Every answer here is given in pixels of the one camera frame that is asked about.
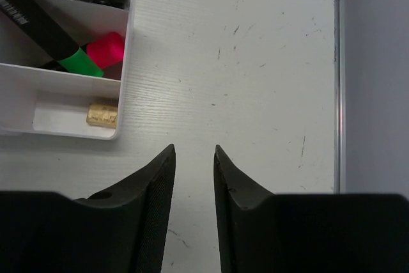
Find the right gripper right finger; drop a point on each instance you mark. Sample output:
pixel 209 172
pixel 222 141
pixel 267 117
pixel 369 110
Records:
pixel 260 231

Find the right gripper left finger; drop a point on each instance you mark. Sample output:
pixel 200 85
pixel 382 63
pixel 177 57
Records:
pixel 122 228

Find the small beige eraser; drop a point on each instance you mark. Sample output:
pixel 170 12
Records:
pixel 102 115

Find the black pink highlighter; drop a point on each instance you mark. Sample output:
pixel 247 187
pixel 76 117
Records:
pixel 92 58

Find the black green highlighter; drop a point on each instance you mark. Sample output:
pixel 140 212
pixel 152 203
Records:
pixel 50 36

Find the right white organizer tray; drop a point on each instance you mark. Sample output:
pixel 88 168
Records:
pixel 39 101

